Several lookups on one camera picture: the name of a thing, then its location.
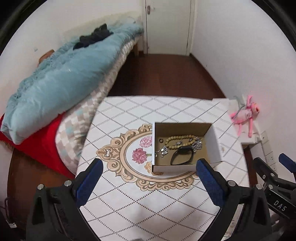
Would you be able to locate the white wall socket row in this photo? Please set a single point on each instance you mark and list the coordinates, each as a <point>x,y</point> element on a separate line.
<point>269,153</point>

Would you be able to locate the wooden bed leg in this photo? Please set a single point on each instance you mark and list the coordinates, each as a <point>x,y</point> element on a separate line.
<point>136,47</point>

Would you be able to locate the light blue blanket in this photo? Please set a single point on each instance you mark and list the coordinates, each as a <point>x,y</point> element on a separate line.
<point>69,83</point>

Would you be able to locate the checkered quilt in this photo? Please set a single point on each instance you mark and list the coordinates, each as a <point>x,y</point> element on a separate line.
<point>74,129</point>

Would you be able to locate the black smart band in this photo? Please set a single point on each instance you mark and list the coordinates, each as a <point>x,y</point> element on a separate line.
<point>188,150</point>

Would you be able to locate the brown wooden headboard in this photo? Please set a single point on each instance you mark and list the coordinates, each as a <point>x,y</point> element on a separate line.
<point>46,56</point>

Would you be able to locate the white diamond pattern tablecloth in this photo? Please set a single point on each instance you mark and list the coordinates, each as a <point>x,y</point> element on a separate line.
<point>129,208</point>

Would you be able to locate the cardboard box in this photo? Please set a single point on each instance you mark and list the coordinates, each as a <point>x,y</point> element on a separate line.
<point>161,160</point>

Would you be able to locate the pink plush toy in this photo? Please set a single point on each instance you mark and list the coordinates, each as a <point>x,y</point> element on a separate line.
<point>245,113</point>

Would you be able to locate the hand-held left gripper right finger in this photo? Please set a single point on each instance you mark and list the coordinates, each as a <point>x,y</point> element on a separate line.
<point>210,183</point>

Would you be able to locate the red bed sheet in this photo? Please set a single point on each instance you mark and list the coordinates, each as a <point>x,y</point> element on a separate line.
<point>41,148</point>

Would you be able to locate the white door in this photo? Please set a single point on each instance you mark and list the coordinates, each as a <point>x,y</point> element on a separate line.
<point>168,25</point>

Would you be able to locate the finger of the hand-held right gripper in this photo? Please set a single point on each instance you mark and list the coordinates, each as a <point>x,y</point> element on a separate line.
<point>263,168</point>
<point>288,162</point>

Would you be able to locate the small silver brooch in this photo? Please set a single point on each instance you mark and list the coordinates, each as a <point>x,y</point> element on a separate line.
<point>179,143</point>

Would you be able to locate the black cloth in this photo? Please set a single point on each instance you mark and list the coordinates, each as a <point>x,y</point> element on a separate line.
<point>92,38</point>

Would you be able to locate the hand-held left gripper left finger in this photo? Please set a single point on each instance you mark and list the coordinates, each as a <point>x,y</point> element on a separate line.
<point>90,180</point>

